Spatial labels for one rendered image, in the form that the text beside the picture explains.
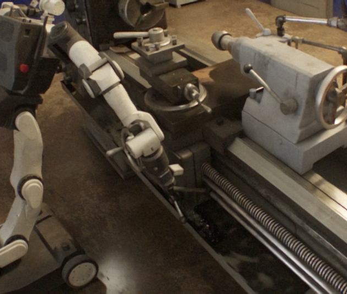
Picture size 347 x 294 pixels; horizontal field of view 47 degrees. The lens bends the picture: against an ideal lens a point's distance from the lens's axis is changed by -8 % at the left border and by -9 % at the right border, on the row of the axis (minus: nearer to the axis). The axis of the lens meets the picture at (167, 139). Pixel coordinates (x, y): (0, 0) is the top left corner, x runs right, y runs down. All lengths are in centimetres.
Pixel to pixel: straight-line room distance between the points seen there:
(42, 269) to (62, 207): 69
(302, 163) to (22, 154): 120
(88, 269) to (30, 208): 44
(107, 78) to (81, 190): 152
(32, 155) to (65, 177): 104
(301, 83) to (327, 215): 44
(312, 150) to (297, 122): 11
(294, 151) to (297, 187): 13
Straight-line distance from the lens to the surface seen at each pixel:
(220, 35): 180
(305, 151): 141
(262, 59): 153
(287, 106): 139
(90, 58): 147
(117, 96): 141
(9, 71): 174
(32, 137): 190
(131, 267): 230
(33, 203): 205
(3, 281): 224
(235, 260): 175
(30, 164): 200
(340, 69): 135
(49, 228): 236
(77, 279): 223
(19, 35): 167
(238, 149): 157
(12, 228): 216
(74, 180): 294
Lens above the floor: 177
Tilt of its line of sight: 34 degrees down
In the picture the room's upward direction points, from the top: 8 degrees counter-clockwise
